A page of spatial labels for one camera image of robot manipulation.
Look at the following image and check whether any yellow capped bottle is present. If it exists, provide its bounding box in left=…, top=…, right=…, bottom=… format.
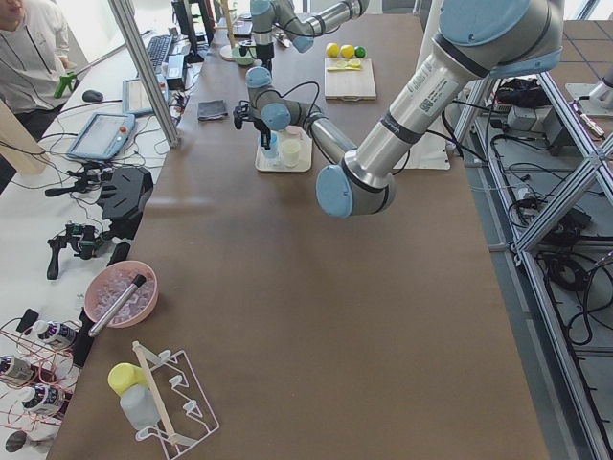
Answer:
left=107, top=362, right=161, bottom=430

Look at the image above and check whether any green lime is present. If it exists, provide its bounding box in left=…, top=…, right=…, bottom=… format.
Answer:
left=354, top=46, right=367, bottom=58

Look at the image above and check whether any cream rabbit serving tray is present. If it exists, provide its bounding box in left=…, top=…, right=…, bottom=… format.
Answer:
left=255, top=140, right=312, bottom=173

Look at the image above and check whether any cream white plastic cup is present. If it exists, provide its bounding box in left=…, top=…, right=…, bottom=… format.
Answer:
left=280, top=138, right=301, bottom=168

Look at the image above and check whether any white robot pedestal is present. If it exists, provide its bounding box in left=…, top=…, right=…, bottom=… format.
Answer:
left=382, top=1, right=450, bottom=173

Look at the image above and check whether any person in white hoodie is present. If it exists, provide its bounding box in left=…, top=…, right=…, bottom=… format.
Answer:
left=1, top=0, right=69, bottom=140

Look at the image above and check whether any aluminium frame post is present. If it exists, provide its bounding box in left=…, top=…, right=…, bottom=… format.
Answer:
left=108, top=0, right=180, bottom=149

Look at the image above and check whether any wooden cup stand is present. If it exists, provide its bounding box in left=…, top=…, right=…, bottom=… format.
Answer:
left=217, top=0, right=240, bottom=63

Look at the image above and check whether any yellow plastic knife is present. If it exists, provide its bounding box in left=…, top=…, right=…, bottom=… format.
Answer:
left=326, top=66, right=362, bottom=72

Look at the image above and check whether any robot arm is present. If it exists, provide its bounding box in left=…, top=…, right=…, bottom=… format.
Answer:
left=250, top=0, right=370, bottom=71
left=234, top=0, right=564, bottom=218

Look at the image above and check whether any pink plastic cup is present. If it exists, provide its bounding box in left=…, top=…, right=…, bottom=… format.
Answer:
left=285, top=126, right=302, bottom=140

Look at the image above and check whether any light blue plastic cup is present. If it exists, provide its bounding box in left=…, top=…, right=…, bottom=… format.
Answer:
left=260, top=132, right=279, bottom=162

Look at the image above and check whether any white wire rack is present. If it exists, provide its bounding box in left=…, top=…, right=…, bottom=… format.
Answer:
left=132, top=341, right=220, bottom=459

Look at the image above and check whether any wooden cutting board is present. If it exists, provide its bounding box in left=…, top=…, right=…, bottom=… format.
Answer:
left=324, top=57, right=376, bottom=101

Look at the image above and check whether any blue teach pendant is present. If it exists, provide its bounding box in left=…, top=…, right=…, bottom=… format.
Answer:
left=66, top=112, right=135, bottom=161
left=122, top=74, right=170, bottom=117

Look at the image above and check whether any pink bowl with ice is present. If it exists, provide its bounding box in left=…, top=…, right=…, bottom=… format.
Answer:
left=84, top=261, right=159, bottom=329

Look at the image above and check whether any black monitor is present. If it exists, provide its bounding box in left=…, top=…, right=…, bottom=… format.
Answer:
left=170, top=0, right=215, bottom=64

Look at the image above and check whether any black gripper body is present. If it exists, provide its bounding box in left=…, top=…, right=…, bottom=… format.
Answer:
left=238, top=39, right=274, bottom=70
left=233, top=100, right=271, bottom=139

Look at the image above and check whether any green plastic bowl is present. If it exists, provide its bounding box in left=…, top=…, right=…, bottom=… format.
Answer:
left=232, top=45, right=257, bottom=67

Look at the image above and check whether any whole yellow lemon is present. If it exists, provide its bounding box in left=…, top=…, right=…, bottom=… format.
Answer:
left=339, top=44, right=355, bottom=59
left=326, top=42, right=340, bottom=58

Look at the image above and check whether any grey folded cloth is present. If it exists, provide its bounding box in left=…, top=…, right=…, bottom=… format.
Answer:
left=197, top=100, right=228, bottom=121

